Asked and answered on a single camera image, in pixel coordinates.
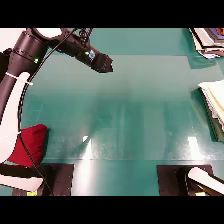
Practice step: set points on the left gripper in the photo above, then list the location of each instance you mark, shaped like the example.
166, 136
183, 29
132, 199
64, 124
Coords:
100, 61

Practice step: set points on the cream shirt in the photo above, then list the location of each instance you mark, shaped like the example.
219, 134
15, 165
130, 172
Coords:
215, 98

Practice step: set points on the red garment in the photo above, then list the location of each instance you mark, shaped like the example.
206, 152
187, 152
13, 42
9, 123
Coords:
31, 143

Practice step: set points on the heap of clothes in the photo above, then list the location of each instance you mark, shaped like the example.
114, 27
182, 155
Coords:
208, 41

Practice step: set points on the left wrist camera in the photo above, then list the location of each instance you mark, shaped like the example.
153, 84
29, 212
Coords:
85, 34

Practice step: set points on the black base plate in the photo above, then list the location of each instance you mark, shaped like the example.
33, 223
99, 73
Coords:
61, 180
170, 180

